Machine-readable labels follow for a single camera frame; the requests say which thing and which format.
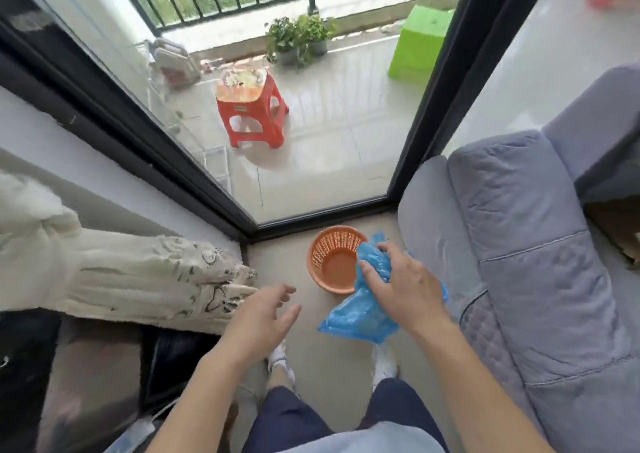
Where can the grey fabric sofa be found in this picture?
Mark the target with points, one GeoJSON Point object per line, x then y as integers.
{"type": "Point", "coordinates": [530, 268]}

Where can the person's grey shirt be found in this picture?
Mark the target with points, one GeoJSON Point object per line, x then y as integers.
{"type": "Point", "coordinates": [370, 440]}

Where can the blue plastic bag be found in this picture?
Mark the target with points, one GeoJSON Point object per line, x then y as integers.
{"type": "Point", "coordinates": [362, 313]}

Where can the person's left forearm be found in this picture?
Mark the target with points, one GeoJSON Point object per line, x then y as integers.
{"type": "Point", "coordinates": [200, 402]}

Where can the orange plastic waste basket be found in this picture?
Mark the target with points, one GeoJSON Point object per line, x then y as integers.
{"type": "Point", "coordinates": [334, 260]}

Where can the potted green plant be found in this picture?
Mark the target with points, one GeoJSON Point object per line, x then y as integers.
{"type": "Point", "coordinates": [299, 38]}

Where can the person's right forearm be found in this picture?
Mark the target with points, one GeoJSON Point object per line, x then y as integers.
{"type": "Point", "coordinates": [480, 392]}

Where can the white patterned curtain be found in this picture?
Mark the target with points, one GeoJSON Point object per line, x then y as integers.
{"type": "Point", "coordinates": [100, 268]}

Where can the black glossy cabinet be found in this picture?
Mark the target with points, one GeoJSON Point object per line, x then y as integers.
{"type": "Point", "coordinates": [90, 382]}

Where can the person's white shoe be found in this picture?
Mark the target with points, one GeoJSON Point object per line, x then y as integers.
{"type": "Point", "coordinates": [280, 360]}
{"type": "Point", "coordinates": [384, 365]}

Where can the person's right hand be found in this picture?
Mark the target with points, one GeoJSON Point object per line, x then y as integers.
{"type": "Point", "coordinates": [407, 298]}

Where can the person's right white shoe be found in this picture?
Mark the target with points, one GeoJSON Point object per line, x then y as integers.
{"type": "Point", "coordinates": [384, 365]}

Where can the person's left white shoe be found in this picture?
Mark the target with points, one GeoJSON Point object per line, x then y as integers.
{"type": "Point", "coordinates": [280, 360]}

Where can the person's right thumb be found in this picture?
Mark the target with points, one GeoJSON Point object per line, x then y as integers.
{"type": "Point", "coordinates": [392, 255]}

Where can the red plastic stool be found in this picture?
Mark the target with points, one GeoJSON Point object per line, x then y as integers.
{"type": "Point", "coordinates": [252, 108]}

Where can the green plastic stool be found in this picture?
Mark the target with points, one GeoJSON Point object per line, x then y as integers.
{"type": "Point", "coordinates": [419, 43]}

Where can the person's left hand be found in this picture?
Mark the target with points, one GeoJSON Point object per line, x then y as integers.
{"type": "Point", "coordinates": [257, 325]}

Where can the person's left thumb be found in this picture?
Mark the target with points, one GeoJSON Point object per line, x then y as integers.
{"type": "Point", "coordinates": [289, 321]}

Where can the person's dark blue trousers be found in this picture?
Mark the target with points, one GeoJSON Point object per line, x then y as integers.
{"type": "Point", "coordinates": [345, 420]}

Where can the white bag with red print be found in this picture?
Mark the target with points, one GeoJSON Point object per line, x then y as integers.
{"type": "Point", "coordinates": [175, 63]}

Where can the black sliding door frame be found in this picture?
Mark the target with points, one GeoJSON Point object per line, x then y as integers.
{"type": "Point", "coordinates": [200, 133]}

